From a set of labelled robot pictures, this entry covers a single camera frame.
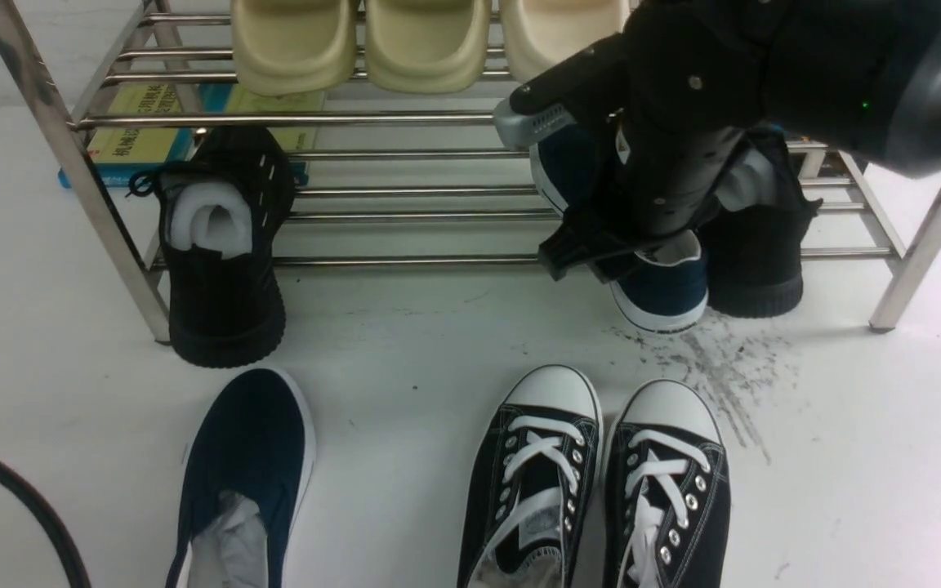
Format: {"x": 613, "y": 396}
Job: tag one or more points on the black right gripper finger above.
{"x": 670, "y": 257}
{"x": 594, "y": 238}

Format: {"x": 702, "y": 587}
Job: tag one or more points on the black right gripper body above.
{"x": 665, "y": 100}

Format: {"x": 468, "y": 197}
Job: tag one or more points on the navy canvas slip-on shoe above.
{"x": 246, "y": 475}

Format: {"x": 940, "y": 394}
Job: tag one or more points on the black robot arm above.
{"x": 860, "y": 76}

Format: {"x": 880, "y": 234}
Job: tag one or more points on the stainless steel shoe rack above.
{"x": 144, "y": 82}

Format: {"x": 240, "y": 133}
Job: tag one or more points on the black knit sneaker right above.
{"x": 755, "y": 240}

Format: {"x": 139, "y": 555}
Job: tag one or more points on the black knit sneaker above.
{"x": 755, "y": 240}
{"x": 219, "y": 214}

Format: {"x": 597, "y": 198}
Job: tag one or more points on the cream foam slipper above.
{"x": 540, "y": 34}

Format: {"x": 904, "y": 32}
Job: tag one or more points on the black white lace-up sneaker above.
{"x": 531, "y": 484}

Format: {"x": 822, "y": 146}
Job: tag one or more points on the olive green foam slipper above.
{"x": 287, "y": 47}

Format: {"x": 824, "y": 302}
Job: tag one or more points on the black knit sneaker left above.
{"x": 219, "y": 214}

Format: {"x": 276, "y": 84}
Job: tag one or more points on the yellow green book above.
{"x": 119, "y": 153}

